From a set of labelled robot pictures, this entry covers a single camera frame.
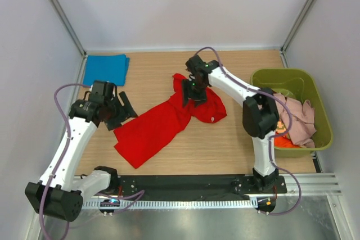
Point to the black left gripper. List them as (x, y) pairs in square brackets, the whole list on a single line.
[(113, 123)]

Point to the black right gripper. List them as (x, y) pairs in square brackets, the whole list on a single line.
[(198, 99)]

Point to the red t-shirt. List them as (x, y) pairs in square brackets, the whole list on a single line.
[(143, 137)]

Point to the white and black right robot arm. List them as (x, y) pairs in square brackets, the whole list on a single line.
[(259, 111)]

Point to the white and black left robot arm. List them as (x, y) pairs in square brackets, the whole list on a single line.
[(56, 193)]

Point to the folded blue t-shirt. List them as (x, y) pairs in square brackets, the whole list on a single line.
[(112, 68)]

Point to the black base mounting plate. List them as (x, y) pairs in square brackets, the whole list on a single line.
[(230, 187)]

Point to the white printed t-shirt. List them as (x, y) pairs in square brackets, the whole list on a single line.
[(280, 128)]

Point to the orange t-shirt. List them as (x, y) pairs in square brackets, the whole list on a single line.
[(284, 142)]

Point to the olive green plastic bin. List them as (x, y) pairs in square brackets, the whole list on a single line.
[(297, 84)]

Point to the pink t-shirt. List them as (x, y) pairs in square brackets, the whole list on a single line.
[(302, 128)]

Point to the white slotted cable duct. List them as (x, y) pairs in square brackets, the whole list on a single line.
[(112, 204)]

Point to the aluminium front rail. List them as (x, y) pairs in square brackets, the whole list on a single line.
[(312, 184)]

